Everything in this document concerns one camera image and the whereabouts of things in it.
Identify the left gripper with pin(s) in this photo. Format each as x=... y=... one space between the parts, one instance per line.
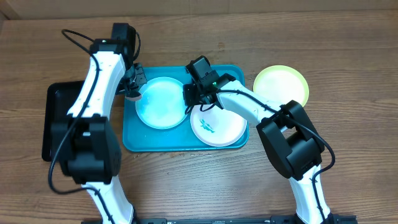
x=140 y=79

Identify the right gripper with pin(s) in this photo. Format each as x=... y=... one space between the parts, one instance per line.
x=192 y=92

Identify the pink and green sponge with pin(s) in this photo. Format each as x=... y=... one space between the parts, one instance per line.
x=134 y=97

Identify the light blue plate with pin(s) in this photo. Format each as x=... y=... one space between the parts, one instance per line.
x=162 y=105

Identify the white plate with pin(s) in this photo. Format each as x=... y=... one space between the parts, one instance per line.
x=217 y=127

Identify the yellow-green plate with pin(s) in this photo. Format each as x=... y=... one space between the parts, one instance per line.
x=283 y=84

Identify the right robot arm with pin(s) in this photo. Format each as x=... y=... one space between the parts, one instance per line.
x=291 y=142

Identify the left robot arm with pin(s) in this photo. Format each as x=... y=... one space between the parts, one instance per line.
x=86 y=153

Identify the black plastic tray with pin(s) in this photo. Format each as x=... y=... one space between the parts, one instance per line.
x=60 y=98

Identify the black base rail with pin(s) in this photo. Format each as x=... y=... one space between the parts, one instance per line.
x=275 y=219

